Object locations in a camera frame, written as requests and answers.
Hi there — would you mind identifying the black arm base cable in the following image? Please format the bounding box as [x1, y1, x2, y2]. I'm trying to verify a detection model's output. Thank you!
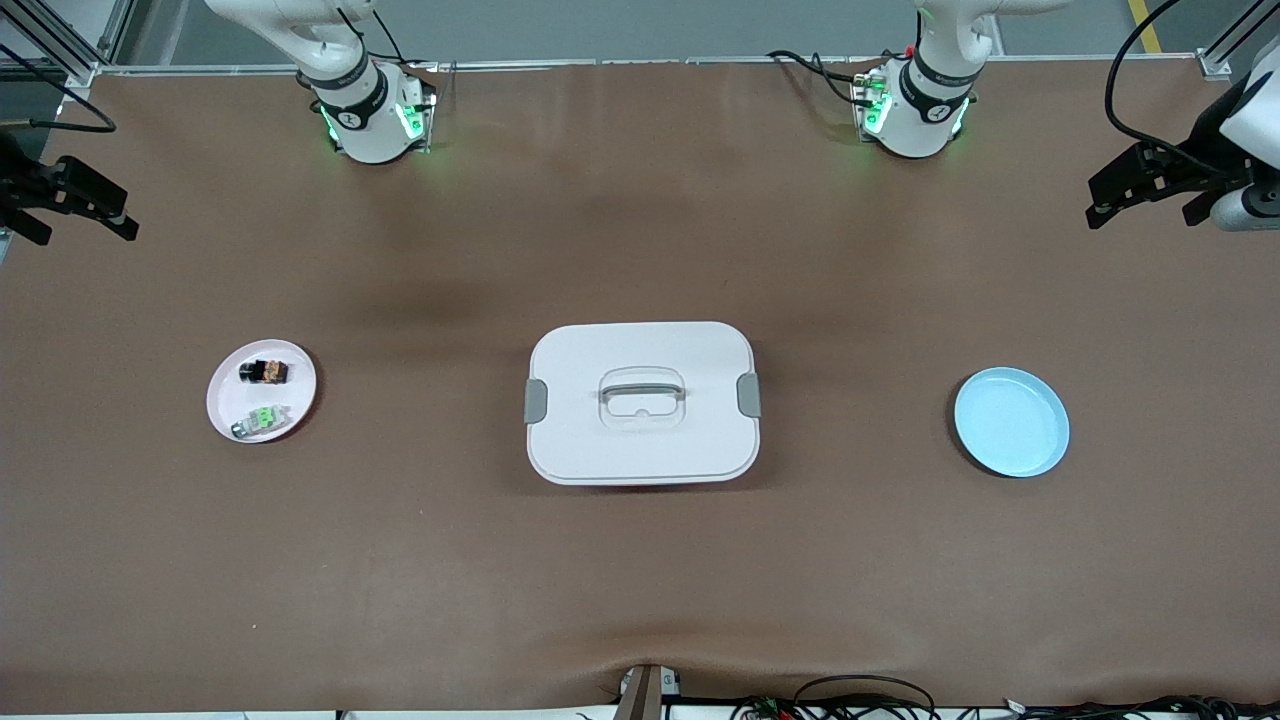
[766, 48, 881, 106]
[368, 10, 441, 76]

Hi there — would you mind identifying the brown table mat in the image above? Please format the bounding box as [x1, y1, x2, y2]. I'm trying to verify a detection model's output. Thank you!
[0, 55, 1280, 716]

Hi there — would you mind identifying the black left arm base cable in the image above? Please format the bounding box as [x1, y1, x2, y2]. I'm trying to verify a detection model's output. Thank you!
[766, 48, 881, 106]

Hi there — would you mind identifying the black right arm base cable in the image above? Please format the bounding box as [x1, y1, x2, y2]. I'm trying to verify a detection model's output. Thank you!
[368, 10, 441, 76]

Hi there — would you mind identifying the grey box lid handle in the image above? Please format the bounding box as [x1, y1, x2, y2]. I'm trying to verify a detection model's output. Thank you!
[598, 380, 687, 405]

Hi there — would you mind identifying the pink round plate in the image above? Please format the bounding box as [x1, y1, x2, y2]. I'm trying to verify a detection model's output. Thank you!
[206, 340, 319, 445]

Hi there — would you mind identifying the green switch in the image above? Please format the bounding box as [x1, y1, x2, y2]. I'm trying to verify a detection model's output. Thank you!
[230, 404, 293, 441]

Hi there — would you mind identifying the black flat cable bundle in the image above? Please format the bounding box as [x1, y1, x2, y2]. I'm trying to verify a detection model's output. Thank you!
[1000, 693, 1280, 720]

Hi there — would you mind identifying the black looped cable bundle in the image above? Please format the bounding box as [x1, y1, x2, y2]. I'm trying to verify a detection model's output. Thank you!
[728, 674, 941, 720]

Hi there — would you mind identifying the aluminium frame post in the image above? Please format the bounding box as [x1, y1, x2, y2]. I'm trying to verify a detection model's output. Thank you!
[1195, 0, 1280, 81]
[0, 0, 136, 86]

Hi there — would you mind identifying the light blue round plate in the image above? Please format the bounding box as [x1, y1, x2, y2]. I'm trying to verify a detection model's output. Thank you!
[953, 366, 1071, 479]

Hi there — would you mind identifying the white lidded storage box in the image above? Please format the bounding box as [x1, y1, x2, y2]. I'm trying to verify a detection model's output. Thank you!
[524, 320, 763, 487]

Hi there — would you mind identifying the metal table edge bracket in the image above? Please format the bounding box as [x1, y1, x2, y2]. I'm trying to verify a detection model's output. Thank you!
[612, 663, 683, 720]

